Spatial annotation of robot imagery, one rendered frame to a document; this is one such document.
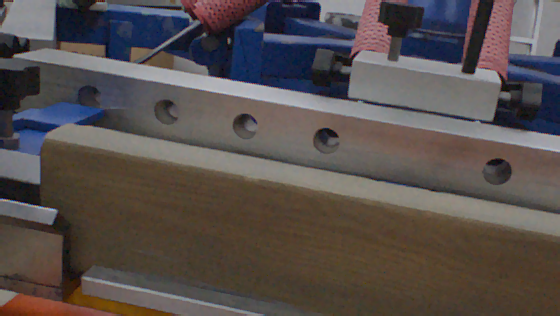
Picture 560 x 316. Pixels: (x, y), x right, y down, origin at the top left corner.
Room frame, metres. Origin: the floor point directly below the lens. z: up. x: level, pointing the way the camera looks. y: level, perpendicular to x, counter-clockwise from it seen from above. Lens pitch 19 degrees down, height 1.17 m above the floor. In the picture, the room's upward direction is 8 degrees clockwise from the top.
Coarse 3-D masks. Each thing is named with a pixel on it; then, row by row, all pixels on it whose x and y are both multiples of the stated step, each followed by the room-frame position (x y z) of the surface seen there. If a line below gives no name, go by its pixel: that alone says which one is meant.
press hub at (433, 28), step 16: (416, 0) 1.08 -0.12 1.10; (432, 0) 1.07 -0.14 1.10; (448, 0) 1.07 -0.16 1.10; (464, 0) 1.07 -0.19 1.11; (432, 16) 1.05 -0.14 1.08; (448, 16) 1.05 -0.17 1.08; (464, 16) 1.06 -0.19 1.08; (416, 32) 1.05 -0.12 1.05; (432, 32) 1.04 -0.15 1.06; (448, 32) 1.05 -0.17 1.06; (464, 32) 1.05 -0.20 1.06; (400, 48) 1.05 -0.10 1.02; (416, 48) 1.04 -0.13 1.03; (432, 48) 1.03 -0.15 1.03; (448, 48) 1.04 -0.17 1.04; (512, 64) 1.11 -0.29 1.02; (512, 80) 0.99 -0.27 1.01; (496, 160) 0.97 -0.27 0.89
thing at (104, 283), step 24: (96, 288) 0.29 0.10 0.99; (120, 288) 0.29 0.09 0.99; (144, 288) 0.29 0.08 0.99; (168, 288) 0.29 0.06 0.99; (192, 288) 0.30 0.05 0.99; (168, 312) 0.29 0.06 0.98; (192, 312) 0.28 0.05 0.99; (216, 312) 0.28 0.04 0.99; (240, 312) 0.28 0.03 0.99; (264, 312) 0.28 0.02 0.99; (288, 312) 0.29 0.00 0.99; (312, 312) 0.29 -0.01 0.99
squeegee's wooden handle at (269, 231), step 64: (64, 128) 0.32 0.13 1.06; (64, 192) 0.31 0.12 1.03; (128, 192) 0.30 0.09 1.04; (192, 192) 0.30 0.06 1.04; (256, 192) 0.29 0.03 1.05; (320, 192) 0.29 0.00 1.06; (384, 192) 0.29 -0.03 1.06; (128, 256) 0.30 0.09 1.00; (192, 256) 0.30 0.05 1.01; (256, 256) 0.29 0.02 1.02; (320, 256) 0.29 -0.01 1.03; (384, 256) 0.28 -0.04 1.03; (448, 256) 0.28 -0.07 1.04; (512, 256) 0.28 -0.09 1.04
